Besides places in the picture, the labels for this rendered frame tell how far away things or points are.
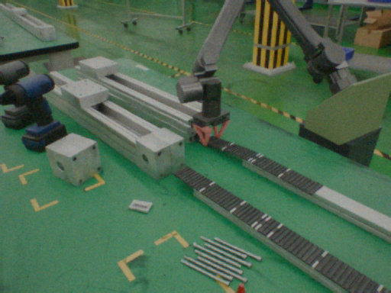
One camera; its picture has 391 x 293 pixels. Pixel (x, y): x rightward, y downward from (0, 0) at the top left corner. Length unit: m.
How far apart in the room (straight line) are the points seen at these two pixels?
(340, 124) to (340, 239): 0.42
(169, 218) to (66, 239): 0.23
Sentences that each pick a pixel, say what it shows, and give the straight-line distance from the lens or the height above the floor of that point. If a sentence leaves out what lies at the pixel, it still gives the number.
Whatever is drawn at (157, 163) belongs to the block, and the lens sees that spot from 0.84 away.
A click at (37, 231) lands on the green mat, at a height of 0.78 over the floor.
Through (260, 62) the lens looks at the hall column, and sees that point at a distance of 4.26.
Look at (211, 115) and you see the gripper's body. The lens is 0.94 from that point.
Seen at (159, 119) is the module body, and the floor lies 0.81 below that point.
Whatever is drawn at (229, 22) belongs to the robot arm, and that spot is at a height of 1.12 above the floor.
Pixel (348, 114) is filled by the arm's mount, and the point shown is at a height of 0.89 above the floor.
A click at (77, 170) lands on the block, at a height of 0.83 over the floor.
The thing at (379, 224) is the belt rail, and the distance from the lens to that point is 0.79.
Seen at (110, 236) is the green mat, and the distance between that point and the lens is 0.75.
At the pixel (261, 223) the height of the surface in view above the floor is 0.81.
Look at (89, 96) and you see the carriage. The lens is 1.15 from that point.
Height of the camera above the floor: 1.31
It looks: 31 degrees down
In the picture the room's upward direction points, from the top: 2 degrees counter-clockwise
